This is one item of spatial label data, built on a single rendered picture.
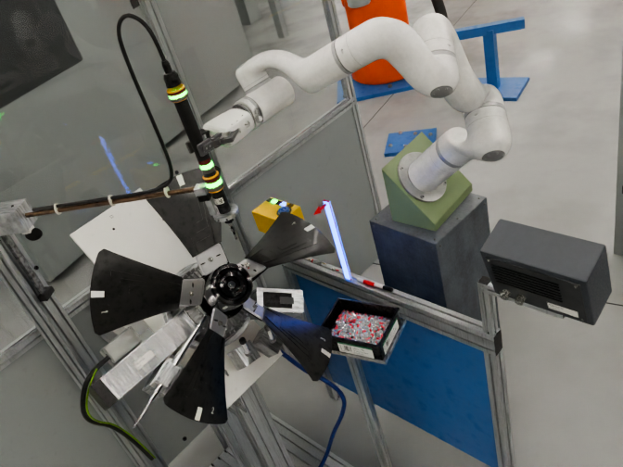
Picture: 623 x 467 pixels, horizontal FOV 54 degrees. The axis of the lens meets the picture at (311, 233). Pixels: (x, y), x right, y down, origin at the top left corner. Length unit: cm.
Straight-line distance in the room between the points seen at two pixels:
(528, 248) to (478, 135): 44
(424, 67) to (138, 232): 99
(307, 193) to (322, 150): 21
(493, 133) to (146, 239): 107
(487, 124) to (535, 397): 135
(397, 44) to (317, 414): 185
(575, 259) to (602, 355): 149
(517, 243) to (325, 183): 159
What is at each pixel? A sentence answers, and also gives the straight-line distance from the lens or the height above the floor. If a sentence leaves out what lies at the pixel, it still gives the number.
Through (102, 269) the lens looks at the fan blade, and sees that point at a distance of 163.
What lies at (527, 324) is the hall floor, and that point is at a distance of 306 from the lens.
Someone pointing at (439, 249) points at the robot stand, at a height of 90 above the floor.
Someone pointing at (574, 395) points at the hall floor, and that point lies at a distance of 281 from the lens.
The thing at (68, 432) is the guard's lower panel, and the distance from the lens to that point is 255.
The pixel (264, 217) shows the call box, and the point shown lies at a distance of 217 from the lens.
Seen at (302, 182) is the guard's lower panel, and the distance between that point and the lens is 286.
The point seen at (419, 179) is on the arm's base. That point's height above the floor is 110.
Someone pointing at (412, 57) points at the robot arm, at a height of 166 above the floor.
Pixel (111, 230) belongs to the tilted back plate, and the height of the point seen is 132.
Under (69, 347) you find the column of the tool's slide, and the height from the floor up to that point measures 97.
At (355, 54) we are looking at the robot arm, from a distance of 149.
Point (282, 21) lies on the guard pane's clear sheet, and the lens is 269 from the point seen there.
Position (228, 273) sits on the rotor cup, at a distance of 166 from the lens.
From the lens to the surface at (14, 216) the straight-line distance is 187.
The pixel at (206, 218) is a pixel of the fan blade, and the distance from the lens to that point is 173.
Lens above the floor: 221
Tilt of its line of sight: 35 degrees down
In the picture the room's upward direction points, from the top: 17 degrees counter-clockwise
